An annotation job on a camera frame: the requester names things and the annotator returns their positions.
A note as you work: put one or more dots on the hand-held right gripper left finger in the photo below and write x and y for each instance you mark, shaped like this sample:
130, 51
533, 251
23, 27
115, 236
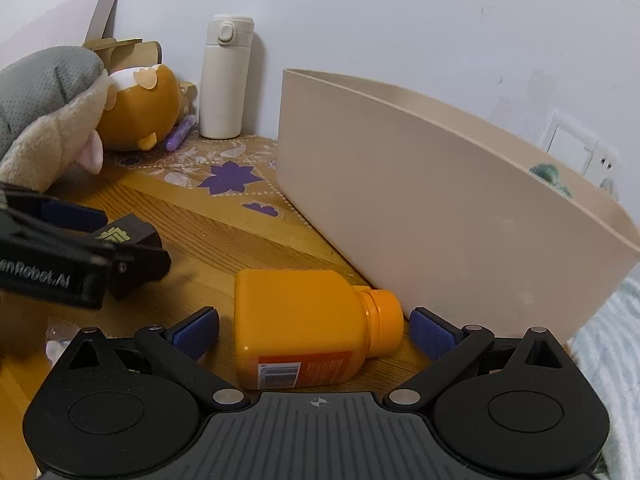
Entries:
197, 332

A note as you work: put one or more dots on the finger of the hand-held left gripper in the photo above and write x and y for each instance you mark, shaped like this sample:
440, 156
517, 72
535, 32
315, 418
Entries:
140, 255
75, 216

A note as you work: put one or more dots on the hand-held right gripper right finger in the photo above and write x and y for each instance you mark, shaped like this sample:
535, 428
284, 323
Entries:
432, 332

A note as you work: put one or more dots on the clear plastic packet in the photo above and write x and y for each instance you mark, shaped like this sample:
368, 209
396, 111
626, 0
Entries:
57, 345

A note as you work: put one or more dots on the orange plastic bottle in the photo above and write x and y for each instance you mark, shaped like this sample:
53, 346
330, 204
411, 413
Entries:
295, 320

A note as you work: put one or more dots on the beige plastic container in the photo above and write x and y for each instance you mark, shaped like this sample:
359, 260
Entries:
425, 210

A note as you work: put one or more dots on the green scrunchie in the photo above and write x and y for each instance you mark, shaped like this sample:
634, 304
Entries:
547, 172

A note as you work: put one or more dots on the purple flower patterned mat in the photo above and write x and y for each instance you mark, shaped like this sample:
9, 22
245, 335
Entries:
225, 175

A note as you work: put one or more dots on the orange corgi plush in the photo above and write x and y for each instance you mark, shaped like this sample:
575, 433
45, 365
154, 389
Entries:
140, 105

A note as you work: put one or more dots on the purple pen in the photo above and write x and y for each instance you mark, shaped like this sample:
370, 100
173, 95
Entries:
180, 132

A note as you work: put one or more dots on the grey plush pillow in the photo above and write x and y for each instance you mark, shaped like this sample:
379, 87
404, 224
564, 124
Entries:
45, 90

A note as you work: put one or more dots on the brown cardboard piece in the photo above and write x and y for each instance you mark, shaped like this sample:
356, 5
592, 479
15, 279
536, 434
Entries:
145, 52

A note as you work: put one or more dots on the white thermos bottle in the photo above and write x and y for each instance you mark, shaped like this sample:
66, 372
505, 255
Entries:
225, 90

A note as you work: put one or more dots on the striped light blue blanket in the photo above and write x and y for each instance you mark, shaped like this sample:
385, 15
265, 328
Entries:
620, 340

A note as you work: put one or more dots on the lavender board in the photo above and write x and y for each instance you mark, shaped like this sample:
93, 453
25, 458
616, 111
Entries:
50, 25

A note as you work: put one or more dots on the white wall socket panel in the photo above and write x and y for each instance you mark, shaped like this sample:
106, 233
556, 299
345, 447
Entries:
570, 145

